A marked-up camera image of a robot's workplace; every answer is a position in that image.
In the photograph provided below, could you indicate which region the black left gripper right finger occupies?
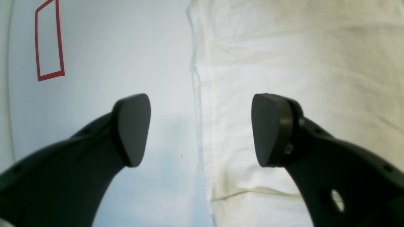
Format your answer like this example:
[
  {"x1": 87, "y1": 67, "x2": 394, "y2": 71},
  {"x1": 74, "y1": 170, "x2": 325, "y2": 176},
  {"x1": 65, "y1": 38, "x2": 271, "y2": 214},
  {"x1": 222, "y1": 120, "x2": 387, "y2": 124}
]
[{"x1": 252, "y1": 93, "x2": 404, "y2": 227}]

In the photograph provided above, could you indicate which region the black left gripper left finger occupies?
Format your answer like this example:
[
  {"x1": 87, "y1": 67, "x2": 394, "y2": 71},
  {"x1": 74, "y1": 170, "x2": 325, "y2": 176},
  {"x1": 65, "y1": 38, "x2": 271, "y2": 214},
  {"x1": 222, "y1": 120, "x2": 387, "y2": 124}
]
[{"x1": 0, "y1": 94, "x2": 151, "y2": 227}]

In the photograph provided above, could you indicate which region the white printed T-shirt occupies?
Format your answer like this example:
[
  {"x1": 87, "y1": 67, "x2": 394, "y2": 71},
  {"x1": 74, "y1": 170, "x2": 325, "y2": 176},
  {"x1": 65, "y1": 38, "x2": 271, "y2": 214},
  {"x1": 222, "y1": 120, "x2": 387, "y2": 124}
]
[{"x1": 187, "y1": 0, "x2": 404, "y2": 227}]

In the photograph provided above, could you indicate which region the red tape rectangle marking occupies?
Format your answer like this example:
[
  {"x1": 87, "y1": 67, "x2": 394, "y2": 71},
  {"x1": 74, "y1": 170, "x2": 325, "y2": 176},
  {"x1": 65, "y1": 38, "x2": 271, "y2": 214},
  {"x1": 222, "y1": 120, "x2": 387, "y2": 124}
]
[{"x1": 35, "y1": 0, "x2": 65, "y2": 81}]

